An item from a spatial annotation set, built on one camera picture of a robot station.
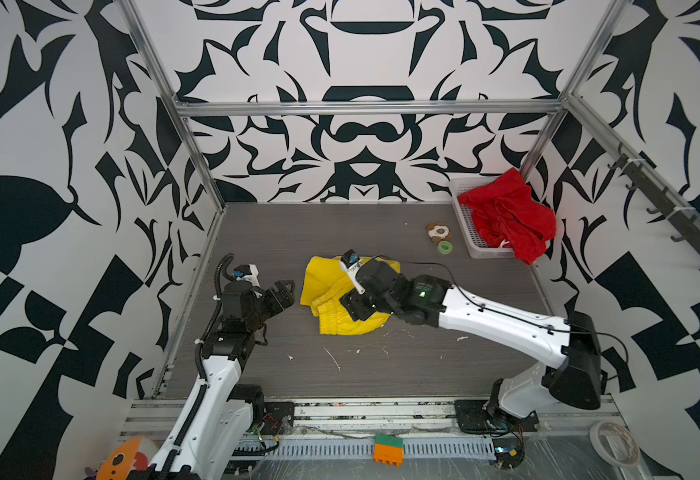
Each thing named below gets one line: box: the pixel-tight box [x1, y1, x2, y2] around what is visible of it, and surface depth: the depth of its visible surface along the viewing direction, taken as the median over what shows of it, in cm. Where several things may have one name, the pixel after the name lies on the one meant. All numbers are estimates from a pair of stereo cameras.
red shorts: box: [457, 168, 557, 265], surface depth 107 cm
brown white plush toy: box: [426, 223, 452, 243], surface depth 110 cm
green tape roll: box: [437, 240, 453, 255], surface depth 110 cm
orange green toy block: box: [373, 434, 404, 468], surface depth 71 cm
